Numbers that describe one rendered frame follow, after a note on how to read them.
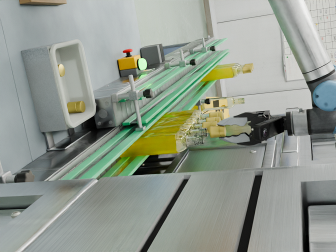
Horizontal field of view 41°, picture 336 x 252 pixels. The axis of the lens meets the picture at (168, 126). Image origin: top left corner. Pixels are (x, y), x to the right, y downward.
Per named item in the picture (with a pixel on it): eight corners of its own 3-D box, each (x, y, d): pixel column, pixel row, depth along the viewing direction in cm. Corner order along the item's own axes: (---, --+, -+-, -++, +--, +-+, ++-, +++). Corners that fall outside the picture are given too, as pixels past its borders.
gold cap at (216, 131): (210, 139, 134) (224, 138, 133) (208, 128, 133) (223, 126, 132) (212, 136, 137) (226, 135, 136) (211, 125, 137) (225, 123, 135)
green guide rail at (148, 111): (122, 125, 140) (146, 123, 137) (121, 122, 140) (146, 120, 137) (217, 52, 301) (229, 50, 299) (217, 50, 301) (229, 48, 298)
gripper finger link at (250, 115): (233, 126, 134) (263, 127, 132) (232, 127, 133) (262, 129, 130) (234, 110, 133) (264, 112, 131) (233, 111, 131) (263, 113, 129)
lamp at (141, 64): (137, 71, 174) (145, 70, 173) (135, 59, 173) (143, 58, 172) (141, 69, 178) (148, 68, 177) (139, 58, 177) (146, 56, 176)
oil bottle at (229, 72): (199, 82, 246) (251, 75, 237) (197, 71, 244) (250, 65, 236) (201, 80, 251) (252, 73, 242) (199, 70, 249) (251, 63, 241)
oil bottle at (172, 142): (119, 158, 137) (187, 153, 130) (115, 140, 135) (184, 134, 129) (125, 151, 142) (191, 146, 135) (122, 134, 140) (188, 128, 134)
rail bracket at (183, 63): (164, 70, 189) (195, 65, 185) (161, 52, 187) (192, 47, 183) (166, 68, 192) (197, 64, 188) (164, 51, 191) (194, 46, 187)
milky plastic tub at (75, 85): (42, 133, 121) (70, 130, 118) (21, 50, 116) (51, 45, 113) (72, 116, 137) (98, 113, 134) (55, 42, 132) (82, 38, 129)
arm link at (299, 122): (308, 138, 126) (305, 110, 124) (291, 139, 128) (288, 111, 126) (308, 131, 133) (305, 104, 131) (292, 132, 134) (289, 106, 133)
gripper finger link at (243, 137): (224, 142, 141) (253, 135, 138) (221, 147, 135) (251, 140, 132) (221, 132, 140) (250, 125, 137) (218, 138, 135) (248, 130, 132)
